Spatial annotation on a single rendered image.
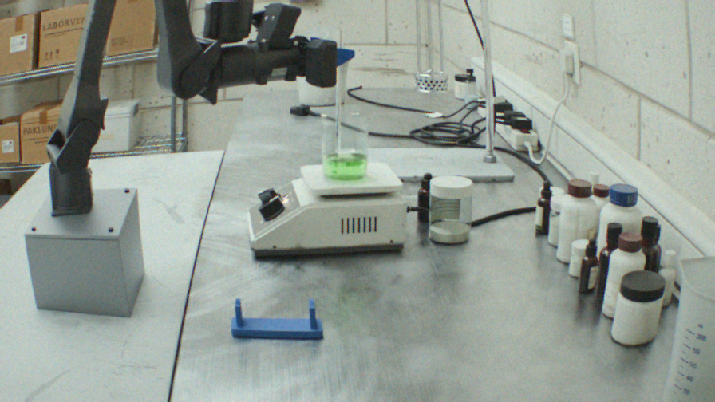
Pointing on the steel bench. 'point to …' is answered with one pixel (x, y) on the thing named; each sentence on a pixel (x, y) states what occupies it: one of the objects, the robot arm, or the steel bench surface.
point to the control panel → (279, 214)
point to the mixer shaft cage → (425, 84)
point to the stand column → (487, 84)
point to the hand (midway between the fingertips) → (329, 54)
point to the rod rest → (276, 325)
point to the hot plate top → (378, 181)
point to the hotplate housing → (335, 224)
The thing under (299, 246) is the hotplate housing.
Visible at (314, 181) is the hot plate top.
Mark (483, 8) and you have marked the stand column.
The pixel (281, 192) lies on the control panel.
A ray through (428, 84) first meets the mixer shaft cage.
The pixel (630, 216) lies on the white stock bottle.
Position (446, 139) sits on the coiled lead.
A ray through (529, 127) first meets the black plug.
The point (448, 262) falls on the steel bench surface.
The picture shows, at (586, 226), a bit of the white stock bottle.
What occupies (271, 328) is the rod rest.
